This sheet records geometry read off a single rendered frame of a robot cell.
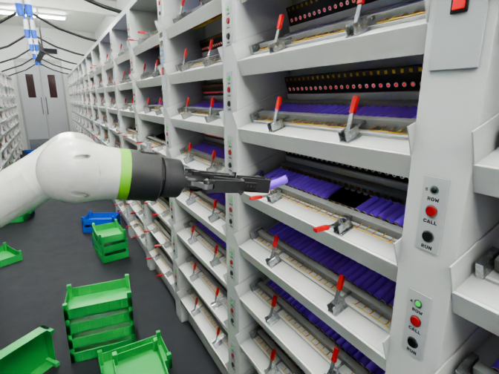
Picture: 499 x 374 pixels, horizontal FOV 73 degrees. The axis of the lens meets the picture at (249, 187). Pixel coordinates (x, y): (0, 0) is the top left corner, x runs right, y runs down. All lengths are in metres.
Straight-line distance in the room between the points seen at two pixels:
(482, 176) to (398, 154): 0.13
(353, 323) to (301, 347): 0.27
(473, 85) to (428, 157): 0.12
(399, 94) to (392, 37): 0.21
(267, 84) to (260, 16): 0.20
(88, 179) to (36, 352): 1.52
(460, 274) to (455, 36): 0.35
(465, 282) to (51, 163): 0.67
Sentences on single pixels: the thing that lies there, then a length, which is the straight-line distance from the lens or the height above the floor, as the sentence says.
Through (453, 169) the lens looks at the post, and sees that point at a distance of 0.58.
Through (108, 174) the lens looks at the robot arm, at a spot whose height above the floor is 1.12.
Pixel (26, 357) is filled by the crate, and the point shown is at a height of 0.09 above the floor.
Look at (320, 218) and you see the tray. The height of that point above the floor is 0.96.
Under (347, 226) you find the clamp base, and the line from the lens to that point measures 0.77.
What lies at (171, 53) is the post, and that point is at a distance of 1.74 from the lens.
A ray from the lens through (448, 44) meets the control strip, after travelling 0.59.
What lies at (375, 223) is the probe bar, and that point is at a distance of 0.74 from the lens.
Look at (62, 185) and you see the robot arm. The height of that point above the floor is 1.11.
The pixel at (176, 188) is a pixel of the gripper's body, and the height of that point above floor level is 1.08.
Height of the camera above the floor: 1.24
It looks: 15 degrees down
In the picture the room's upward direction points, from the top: straight up
